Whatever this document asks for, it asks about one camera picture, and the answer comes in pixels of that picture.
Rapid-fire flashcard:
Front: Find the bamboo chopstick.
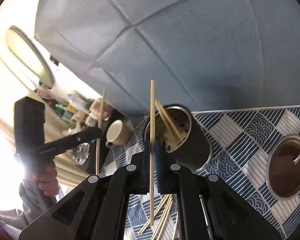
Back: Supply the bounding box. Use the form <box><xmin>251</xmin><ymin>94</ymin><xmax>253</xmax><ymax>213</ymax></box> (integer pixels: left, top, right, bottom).
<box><xmin>155</xmin><ymin>100</ymin><xmax>183</xmax><ymax>141</ymax></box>
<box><xmin>138</xmin><ymin>194</ymin><xmax>172</xmax><ymax>235</ymax></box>
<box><xmin>95</xmin><ymin>87</ymin><xmax>106</xmax><ymax>176</ymax></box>
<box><xmin>151</xmin><ymin>194</ymin><xmax>173</xmax><ymax>240</ymax></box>

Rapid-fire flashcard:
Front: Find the pink glass jar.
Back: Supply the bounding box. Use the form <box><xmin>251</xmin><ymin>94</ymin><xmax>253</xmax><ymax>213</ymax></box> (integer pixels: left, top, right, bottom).
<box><xmin>89</xmin><ymin>98</ymin><xmax>113</xmax><ymax>121</ymax></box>

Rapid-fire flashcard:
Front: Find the beige ceramic mug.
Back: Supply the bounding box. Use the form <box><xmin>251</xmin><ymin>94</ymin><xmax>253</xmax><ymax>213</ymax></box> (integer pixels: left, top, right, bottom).
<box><xmin>106</xmin><ymin>120</ymin><xmax>130</xmax><ymax>148</ymax></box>

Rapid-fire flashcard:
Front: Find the blue patterned tablecloth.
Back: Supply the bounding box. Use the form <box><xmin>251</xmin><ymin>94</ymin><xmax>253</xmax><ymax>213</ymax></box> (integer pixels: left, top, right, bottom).
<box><xmin>97</xmin><ymin>106</ymin><xmax>300</xmax><ymax>240</ymax></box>

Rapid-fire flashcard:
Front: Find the steel sauce bowl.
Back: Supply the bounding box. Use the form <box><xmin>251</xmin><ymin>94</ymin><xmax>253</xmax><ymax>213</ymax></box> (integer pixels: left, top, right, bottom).
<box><xmin>266</xmin><ymin>134</ymin><xmax>300</xmax><ymax>201</ymax></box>

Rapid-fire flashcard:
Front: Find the person's left hand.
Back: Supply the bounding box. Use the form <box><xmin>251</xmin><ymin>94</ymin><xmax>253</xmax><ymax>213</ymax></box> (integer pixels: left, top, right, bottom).
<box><xmin>22</xmin><ymin>160</ymin><xmax>59</xmax><ymax>197</ymax></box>

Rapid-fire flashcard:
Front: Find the pale chopstick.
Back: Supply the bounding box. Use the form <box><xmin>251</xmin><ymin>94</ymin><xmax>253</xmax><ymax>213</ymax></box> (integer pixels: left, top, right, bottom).
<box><xmin>155</xmin><ymin>104</ymin><xmax>177</xmax><ymax>146</ymax></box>
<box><xmin>171</xmin><ymin>213</ymin><xmax>179</xmax><ymax>240</ymax></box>
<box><xmin>149</xmin><ymin>80</ymin><xmax>155</xmax><ymax>226</ymax></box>

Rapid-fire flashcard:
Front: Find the grey-blue backdrop cloth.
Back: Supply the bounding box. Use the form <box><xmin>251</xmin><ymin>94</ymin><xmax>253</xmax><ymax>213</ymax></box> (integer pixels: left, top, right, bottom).
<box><xmin>35</xmin><ymin>0</ymin><xmax>300</xmax><ymax>114</ymax></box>

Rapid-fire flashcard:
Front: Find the crumpled foil wrapper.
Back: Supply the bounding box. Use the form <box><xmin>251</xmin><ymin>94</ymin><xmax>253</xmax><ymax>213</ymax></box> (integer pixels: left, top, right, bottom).
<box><xmin>72</xmin><ymin>142</ymin><xmax>90</xmax><ymax>166</ymax></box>

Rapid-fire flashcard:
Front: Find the oval wall mirror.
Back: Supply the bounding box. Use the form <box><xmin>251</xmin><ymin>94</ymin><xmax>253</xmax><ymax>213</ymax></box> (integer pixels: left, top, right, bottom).
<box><xmin>5</xmin><ymin>25</ymin><xmax>55</xmax><ymax>89</ymax></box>

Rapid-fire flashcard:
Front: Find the black cylindrical utensil holder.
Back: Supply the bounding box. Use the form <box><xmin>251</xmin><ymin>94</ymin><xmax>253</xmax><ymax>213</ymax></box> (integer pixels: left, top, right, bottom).
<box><xmin>155</xmin><ymin>105</ymin><xmax>212</xmax><ymax>173</ymax></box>

